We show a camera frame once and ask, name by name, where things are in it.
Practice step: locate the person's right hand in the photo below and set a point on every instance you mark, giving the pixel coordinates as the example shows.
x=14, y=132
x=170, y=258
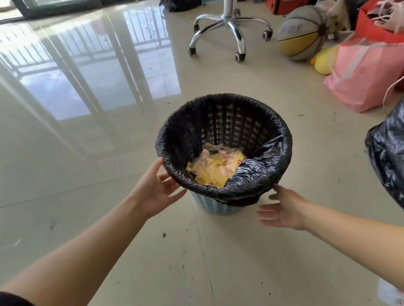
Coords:
x=288, y=212

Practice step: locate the person's left hand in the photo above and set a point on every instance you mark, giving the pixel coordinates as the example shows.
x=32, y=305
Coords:
x=150, y=196

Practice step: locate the person's right middle finger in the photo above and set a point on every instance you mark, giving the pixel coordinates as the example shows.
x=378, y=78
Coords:
x=268, y=208

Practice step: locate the person's right thumb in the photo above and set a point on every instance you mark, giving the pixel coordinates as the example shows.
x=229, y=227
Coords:
x=278, y=189

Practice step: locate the person's left thumb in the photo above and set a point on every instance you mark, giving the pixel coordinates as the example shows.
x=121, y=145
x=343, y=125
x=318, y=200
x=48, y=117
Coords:
x=156, y=167

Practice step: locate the person's left middle finger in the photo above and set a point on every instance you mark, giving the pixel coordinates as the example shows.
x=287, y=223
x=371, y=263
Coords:
x=172, y=184

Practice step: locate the person's right little finger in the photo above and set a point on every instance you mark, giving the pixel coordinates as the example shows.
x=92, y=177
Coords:
x=270, y=223

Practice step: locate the person's right forearm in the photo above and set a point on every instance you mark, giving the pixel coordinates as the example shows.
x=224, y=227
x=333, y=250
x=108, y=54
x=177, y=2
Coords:
x=379, y=246

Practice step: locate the person's left forearm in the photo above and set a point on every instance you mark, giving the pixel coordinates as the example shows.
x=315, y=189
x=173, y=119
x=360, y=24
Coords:
x=82, y=253

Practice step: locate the black plastic bin liner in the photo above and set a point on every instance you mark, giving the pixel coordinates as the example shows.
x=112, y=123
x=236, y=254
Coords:
x=258, y=166

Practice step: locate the light blue plastic waste basket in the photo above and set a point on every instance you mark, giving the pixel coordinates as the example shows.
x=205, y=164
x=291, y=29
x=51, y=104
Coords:
x=212, y=205

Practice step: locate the yellow paper scraps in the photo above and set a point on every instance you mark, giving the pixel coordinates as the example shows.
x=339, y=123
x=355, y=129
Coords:
x=215, y=169

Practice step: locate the yellow duck toy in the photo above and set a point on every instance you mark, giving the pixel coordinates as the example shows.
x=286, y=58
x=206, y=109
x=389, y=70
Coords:
x=323, y=61

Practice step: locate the white printed paper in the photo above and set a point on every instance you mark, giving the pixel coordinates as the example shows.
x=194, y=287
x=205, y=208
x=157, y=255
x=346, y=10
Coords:
x=394, y=296

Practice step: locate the pink paper bag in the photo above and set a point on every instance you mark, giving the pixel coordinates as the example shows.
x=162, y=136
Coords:
x=365, y=74

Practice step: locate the grey and yellow basketball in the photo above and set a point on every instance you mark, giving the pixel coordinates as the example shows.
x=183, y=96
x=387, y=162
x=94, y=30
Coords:
x=301, y=32

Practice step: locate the chrome office chair base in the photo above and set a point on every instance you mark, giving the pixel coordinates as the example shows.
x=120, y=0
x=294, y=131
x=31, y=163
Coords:
x=228, y=23

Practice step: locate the beige plush toy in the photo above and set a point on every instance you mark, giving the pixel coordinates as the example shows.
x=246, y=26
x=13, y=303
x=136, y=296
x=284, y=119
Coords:
x=337, y=15

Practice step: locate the red shopping bag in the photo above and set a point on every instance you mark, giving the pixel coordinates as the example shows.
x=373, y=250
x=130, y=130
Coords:
x=368, y=26

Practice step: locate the white plastic bag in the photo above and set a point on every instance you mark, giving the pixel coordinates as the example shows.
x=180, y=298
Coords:
x=396, y=17

